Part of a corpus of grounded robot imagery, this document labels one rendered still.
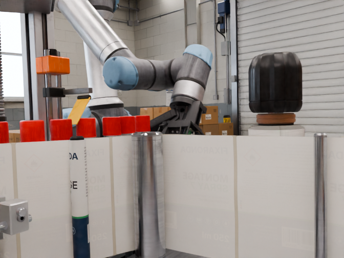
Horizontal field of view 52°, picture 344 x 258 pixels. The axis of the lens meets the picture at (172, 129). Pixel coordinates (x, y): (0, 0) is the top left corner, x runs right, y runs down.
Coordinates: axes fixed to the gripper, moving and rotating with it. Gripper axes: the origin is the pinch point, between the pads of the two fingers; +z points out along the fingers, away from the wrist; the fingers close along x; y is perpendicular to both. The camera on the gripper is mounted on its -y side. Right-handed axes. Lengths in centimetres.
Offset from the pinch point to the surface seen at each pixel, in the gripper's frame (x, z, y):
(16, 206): -40.4, 14.6, 15.7
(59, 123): -29.9, 0.5, 1.7
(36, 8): -35.3, -20.2, -10.2
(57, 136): -29.1, 2.3, 1.4
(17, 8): -37.1, -19.2, -13.1
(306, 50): 334, -298, -68
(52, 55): -30.4, -12.9, -7.0
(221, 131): 342, -179, -171
